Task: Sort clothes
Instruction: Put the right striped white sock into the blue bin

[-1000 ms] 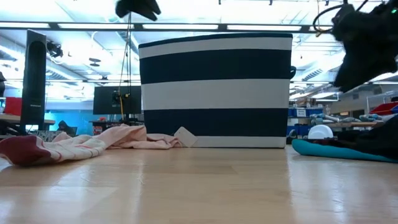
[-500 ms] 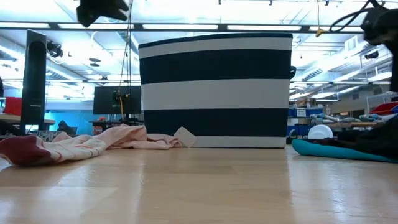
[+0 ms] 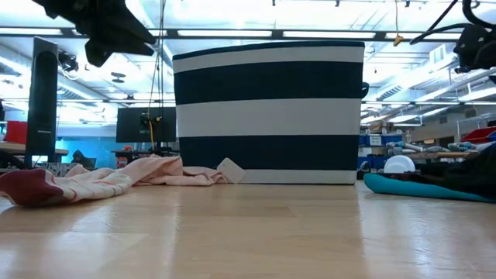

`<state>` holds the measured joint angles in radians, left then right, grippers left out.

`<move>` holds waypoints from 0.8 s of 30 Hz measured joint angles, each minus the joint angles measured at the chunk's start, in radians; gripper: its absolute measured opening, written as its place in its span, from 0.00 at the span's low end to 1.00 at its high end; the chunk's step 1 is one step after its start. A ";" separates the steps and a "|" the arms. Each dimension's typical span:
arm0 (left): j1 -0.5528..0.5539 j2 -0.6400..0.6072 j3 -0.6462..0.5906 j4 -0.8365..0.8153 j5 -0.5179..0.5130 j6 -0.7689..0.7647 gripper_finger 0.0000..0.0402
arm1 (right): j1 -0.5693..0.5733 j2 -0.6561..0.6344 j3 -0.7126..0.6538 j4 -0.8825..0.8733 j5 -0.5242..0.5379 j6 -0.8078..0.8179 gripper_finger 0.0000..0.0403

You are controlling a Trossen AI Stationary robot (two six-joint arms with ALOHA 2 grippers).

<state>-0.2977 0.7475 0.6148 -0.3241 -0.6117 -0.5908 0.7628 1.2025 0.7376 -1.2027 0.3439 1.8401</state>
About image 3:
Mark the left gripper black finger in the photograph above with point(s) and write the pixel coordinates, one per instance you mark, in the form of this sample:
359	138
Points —
98	50
135	40

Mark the pale pink garment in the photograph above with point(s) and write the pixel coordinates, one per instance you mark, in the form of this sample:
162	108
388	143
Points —
162	170

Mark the black monitor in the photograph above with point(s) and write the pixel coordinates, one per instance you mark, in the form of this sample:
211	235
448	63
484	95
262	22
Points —
131	124

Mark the tall black tower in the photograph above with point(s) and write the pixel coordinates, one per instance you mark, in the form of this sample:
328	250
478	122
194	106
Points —
42	108

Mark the red bin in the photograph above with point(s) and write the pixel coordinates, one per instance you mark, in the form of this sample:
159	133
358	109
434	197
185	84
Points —
480	135

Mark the cluttered workbench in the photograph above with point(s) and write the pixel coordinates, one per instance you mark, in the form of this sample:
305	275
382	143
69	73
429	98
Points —
128	155

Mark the person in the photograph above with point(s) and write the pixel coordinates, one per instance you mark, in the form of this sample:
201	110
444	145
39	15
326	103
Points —
79	159

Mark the red box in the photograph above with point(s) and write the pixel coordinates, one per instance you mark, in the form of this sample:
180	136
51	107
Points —
15	131

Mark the black garment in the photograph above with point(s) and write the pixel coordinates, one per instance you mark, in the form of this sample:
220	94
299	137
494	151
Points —
472	174

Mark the wooden desk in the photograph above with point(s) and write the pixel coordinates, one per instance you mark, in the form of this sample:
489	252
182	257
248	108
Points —
15	148

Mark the blue bin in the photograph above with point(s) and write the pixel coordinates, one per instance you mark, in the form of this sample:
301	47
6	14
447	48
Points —
383	139

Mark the white round lid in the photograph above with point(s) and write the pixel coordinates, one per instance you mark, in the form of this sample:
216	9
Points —
399	164

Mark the navy white striped fabric basket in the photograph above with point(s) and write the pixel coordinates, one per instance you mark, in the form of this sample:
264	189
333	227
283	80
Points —
271	81

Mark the teal sock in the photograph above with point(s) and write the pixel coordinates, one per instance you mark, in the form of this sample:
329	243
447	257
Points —
407	188

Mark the black camera on mount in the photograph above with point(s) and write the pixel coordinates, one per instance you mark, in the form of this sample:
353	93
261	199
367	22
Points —
69	62

